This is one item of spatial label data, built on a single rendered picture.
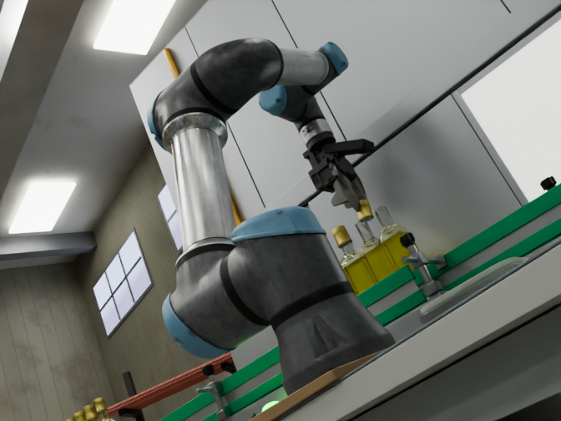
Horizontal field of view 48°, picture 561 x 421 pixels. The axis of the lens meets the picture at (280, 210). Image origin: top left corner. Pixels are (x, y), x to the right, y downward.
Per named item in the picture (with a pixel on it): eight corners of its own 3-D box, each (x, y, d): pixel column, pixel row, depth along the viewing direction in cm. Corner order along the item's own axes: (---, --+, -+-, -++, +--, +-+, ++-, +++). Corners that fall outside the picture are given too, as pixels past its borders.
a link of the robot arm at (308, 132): (332, 122, 159) (315, 115, 153) (341, 136, 157) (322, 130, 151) (310, 139, 163) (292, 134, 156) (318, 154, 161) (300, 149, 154)
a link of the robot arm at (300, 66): (228, 12, 104) (332, 32, 148) (184, 55, 109) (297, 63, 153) (267, 70, 103) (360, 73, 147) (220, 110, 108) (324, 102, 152)
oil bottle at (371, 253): (428, 319, 138) (385, 235, 146) (417, 320, 133) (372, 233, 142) (407, 331, 140) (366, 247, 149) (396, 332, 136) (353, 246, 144)
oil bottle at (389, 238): (451, 306, 135) (405, 221, 143) (439, 307, 130) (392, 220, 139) (429, 318, 138) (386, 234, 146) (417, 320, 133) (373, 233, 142)
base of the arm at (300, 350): (340, 368, 69) (301, 288, 73) (267, 412, 79) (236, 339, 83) (421, 337, 80) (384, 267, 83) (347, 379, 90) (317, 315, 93)
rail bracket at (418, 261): (464, 288, 126) (434, 235, 131) (428, 289, 113) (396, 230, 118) (452, 296, 127) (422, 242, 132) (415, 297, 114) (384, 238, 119)
